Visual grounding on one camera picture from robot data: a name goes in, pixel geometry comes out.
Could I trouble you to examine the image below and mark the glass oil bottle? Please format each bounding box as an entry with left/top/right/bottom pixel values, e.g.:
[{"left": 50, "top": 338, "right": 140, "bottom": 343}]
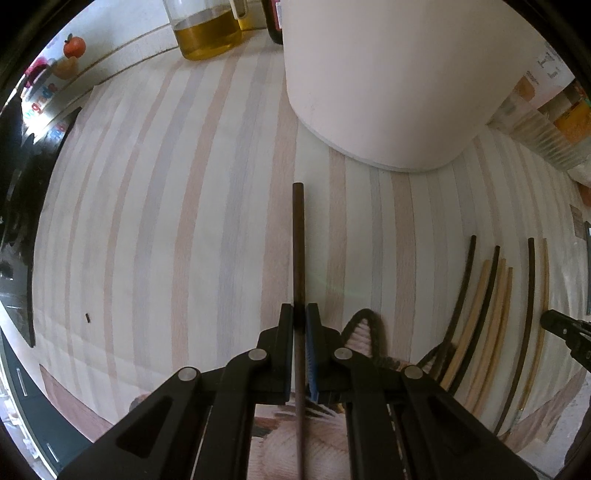
[{"left": 163, "top": 0, "right": 244, "bottom": 62}]

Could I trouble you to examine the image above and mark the colourful printed package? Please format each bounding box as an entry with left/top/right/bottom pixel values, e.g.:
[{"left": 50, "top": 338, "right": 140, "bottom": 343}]
[{"left": 21, "top": 60, "right": 61, "bottom": 121}]

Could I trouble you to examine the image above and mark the dark glass bottle pink label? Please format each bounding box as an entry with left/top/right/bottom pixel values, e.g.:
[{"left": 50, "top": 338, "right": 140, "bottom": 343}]
[{"left": 261, "top": 0, "right": 284, "bottom": 45}]

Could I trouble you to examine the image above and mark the white cylindrical chopstick holder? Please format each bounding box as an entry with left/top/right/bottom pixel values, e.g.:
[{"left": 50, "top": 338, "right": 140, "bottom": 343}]
[{"left": 281, "top": 0, "right": 548, "bottom": 172}]

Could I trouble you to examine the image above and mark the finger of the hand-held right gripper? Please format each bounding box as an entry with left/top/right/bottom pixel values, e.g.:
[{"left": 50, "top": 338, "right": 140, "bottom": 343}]
[{"left": 540, "top": 310, "right": 591, "bottom": 370}]

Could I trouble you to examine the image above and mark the clear ribbed plastic tray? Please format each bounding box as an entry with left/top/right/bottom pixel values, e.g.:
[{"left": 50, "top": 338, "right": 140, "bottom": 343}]
[{"left": 489, "top": 78, "right": 591, "bottom": 171}]

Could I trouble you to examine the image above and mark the orange fruit decoration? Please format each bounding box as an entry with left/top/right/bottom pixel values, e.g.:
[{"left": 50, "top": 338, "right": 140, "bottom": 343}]
[{"left": 63, "top": 34, "right": 88, "bottom": 59}]

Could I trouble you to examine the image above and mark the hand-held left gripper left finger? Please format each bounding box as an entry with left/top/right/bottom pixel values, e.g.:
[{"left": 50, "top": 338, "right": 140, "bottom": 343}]
[{"left": 58, "top": 302, "right": 296, "bottom": 480}]

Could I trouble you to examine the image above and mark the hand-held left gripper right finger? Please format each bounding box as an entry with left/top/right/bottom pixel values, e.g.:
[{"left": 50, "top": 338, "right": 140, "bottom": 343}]
[{"left": 306, "top": 302, "right": 539, "bottom": 480}]

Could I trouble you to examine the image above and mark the cat print table mat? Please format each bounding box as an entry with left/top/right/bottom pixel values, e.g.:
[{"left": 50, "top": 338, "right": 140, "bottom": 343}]
[{"left": 39, "top": 308, "right": 587, "bottom": 480}]

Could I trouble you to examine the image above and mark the glass oil cruet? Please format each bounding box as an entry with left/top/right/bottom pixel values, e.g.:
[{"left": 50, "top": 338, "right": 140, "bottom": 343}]
[{"left": 231, "top": 0, "right": 265, "bottom": 32}]

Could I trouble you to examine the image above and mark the black stove top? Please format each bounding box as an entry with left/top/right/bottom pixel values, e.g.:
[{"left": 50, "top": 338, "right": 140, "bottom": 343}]
[{"left": 0, "top": 92, "right": 84, "bottom": 348}]

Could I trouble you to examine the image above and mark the striped table mat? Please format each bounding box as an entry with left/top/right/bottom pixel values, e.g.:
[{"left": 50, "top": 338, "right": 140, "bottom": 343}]
[{"left": 30, "top": 32, "right": 589, "bottom": 457}]

